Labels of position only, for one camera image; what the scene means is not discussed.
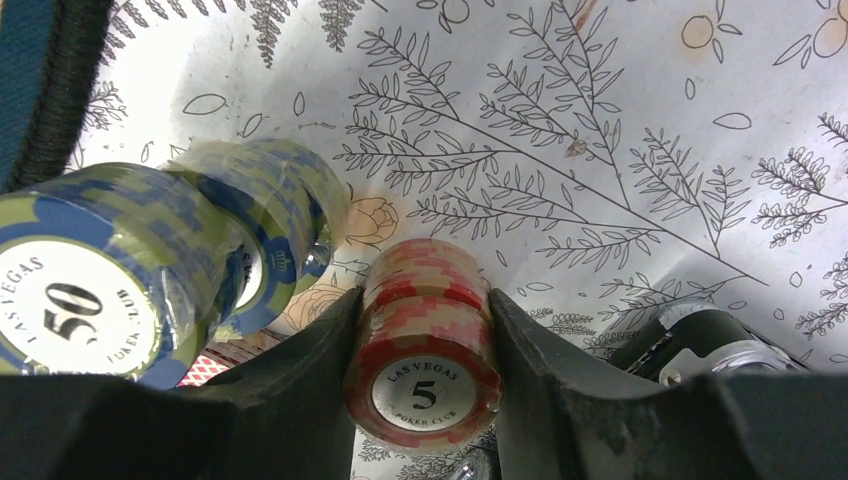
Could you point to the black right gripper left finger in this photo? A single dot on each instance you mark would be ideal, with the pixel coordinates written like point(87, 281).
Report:
point(280, 415)

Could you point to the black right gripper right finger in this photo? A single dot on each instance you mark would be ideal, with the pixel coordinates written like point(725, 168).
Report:
point(568, 415)

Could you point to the red 5 chip stack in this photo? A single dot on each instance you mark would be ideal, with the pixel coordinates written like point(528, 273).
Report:
point(423, 374)

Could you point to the green blue 50 chip stack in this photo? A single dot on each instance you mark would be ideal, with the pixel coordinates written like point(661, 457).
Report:
point(116, 269)

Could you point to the red playing card deck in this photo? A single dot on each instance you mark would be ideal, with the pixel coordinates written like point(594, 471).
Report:
point(204, 369)

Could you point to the floral tablecloth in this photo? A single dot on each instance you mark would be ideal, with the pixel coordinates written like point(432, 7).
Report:
point(601, 159)

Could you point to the round dark blue poker mat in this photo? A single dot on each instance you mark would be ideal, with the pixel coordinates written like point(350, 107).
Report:
point(50, 50)

